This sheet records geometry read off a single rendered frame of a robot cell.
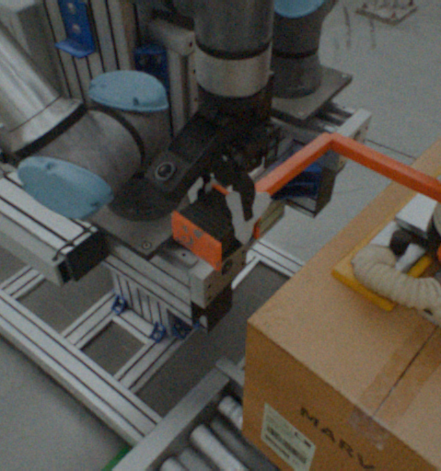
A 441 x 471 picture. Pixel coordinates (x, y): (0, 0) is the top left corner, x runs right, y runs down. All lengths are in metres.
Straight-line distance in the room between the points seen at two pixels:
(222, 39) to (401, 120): 2.64
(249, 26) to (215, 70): 0.05
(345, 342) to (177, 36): 0.60
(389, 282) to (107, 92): 0.48
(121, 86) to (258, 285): 1.17
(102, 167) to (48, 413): 1.31
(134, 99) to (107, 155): 0.10
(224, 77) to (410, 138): 2.51
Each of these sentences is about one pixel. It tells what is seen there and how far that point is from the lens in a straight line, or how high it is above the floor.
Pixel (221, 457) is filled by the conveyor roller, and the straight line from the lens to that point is 1.21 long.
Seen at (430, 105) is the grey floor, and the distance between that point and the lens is 3.28.
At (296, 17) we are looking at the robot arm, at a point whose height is 1.21.
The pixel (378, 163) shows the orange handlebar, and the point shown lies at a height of 1.21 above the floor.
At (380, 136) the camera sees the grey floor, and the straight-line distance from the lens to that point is 2.96.
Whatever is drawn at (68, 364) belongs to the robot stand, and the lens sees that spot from 1.73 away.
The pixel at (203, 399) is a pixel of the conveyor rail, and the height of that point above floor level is 0.59.
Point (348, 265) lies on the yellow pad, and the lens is 0.79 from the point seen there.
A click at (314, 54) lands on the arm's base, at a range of 1.22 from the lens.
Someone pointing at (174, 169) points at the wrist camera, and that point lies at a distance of 0.54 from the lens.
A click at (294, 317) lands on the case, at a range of 0.74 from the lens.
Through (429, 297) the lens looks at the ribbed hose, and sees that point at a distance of 0.70.
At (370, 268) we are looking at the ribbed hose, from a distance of 0.71.
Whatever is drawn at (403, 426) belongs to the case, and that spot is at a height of 1.07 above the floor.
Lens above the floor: 1.69
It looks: 47 degrees down
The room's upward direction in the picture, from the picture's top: straight up
